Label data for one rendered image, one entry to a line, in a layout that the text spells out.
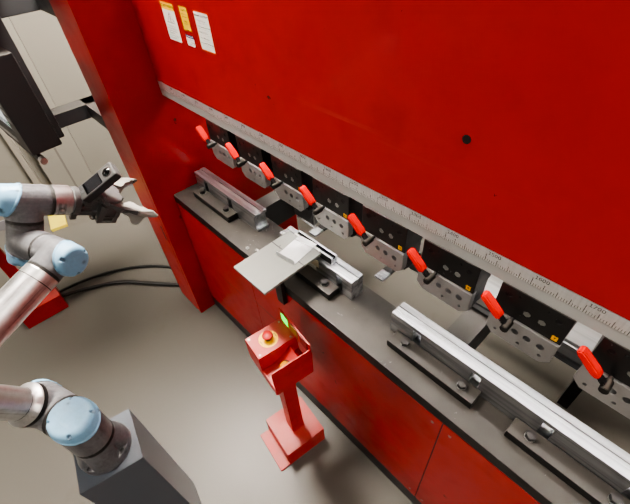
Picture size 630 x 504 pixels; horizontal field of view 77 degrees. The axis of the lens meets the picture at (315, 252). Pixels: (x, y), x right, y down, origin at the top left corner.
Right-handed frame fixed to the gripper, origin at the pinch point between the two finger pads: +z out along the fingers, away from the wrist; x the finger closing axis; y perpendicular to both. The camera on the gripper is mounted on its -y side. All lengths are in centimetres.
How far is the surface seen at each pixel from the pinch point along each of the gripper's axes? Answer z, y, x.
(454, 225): 27, -49, 62
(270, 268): 37.6, 10.2, 25.2
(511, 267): 28, -51, 77
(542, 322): 33, -47, 89
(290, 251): 46, 5, 23
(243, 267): 32.4, 15.8, 19.0
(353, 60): 14, -62, 25
